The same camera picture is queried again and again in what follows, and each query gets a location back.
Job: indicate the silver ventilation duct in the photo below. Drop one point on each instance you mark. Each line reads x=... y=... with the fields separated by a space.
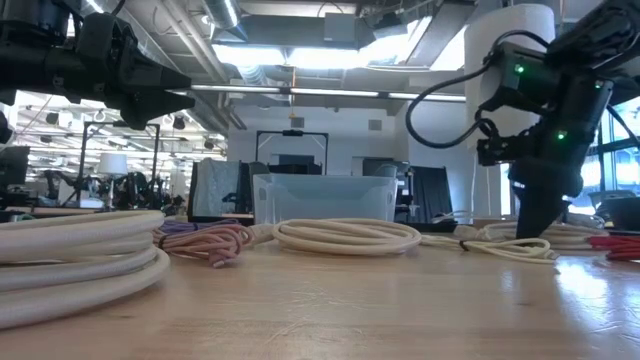
x=222 y=12

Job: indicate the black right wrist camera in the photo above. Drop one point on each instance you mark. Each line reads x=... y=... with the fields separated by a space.
x=502 y=147

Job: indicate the clear plastic bin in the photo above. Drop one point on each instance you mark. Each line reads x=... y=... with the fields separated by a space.
x=325 y=200

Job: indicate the dark grey tub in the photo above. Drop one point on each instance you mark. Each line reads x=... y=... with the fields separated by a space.
x=620 y=210

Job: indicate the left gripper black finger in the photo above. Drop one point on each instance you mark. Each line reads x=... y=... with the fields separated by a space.
x=160 y=80
x=150 y=110

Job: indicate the black computer monitor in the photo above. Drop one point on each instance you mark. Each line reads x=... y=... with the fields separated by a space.
x=14 y=165

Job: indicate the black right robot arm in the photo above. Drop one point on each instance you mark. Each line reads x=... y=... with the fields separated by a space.
x=590 y=30

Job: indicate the grey wall speaker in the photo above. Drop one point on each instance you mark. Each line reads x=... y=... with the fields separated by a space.
x=297 y=123
x=375 y=125

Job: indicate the white cylindrical table lamp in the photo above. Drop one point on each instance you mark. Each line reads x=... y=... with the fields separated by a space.
x=495 y=30

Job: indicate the linear ceiling light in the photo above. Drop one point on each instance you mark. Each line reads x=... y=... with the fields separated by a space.
x=325 y=92

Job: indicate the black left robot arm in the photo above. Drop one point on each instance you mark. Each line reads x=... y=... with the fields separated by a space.
x=35 y=65

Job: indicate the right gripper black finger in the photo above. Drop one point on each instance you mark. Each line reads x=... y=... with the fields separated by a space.
x=535 y=212

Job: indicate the grey fabric panel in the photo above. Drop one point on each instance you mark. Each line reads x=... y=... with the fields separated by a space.
x=215 y=187

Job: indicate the grey ceiling box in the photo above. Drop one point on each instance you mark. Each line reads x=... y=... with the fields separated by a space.
x=340 y=27

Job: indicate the small white background lamp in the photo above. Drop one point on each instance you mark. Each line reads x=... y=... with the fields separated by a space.
x=112 y=164

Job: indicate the black draped cover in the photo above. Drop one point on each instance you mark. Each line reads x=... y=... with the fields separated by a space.
x=430 y=195

